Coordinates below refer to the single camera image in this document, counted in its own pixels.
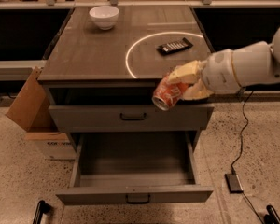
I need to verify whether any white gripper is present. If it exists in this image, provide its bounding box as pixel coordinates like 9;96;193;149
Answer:
168;49;241;100

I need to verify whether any red coke can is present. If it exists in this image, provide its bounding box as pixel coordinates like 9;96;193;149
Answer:
152;76;189;111

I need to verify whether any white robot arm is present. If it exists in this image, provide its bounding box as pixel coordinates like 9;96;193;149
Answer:
168;27;280;100

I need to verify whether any closed grey top drawer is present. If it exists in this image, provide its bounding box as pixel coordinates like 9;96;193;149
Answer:
49;105;214;133

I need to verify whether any grey drawer cabinet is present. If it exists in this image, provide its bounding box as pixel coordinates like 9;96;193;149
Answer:
36;5;224;135

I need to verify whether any open grey middle drawer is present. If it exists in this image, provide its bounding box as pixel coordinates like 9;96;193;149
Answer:
56;132;213;205

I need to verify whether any black snack bar packet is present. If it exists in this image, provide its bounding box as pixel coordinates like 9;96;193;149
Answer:
157;37;193;55

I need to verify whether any white ceramic bowl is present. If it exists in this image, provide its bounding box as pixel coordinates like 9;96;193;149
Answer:
89;6;119;30

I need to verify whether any black power adapter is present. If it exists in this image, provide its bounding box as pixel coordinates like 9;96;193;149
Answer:
225;174;244;193

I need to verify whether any brown cardboard box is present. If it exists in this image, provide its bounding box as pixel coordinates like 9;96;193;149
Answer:
6;67;76;160

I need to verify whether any black power cable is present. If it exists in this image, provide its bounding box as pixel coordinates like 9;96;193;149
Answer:
230;91;265;224

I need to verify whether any black right base handle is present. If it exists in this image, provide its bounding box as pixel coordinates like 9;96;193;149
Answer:
264;205;280;224

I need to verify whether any black base handle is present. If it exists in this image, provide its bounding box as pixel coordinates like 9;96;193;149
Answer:
33;200;51;224
264;205;280;224

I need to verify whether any black left base handle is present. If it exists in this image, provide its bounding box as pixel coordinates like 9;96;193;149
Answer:
33;200;51;224

